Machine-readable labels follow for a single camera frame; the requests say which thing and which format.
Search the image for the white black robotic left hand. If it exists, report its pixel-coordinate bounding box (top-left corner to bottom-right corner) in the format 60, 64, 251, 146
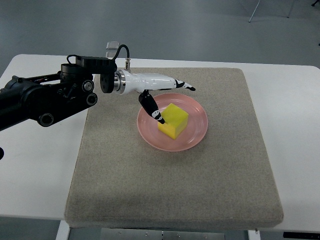
111, 70, 196, 124

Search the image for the yellow foam block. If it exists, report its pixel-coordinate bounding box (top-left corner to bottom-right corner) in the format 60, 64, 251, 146
157, 103, 189, 140

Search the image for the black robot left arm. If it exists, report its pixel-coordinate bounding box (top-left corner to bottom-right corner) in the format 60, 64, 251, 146
0, 55, 117, 130

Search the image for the pink plate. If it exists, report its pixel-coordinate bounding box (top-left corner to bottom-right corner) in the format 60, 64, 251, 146
137, 93, 208, 152

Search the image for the clear floor marker lower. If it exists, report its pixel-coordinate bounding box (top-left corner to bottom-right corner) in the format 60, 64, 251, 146
105, 51, 117, 59

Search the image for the clear floor marker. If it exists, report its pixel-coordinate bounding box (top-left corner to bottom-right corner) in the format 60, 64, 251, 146
106, 41, 120, 50
105, 51, 117, 59

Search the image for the clear floor marker upper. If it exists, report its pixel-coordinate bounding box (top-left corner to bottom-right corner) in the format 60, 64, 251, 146
106, 41, 120, 50

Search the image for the beige fabric mat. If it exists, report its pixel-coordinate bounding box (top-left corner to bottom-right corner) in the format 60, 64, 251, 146
64, 67, 284, 230

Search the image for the metal stand leg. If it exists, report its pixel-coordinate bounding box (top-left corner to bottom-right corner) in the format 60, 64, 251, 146
248, 0, 261, 23

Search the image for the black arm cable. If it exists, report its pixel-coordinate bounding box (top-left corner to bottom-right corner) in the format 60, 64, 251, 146
109, 44, 132, 71

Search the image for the white table leg frame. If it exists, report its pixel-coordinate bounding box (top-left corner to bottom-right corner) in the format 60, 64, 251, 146
55, 220, 71, 240

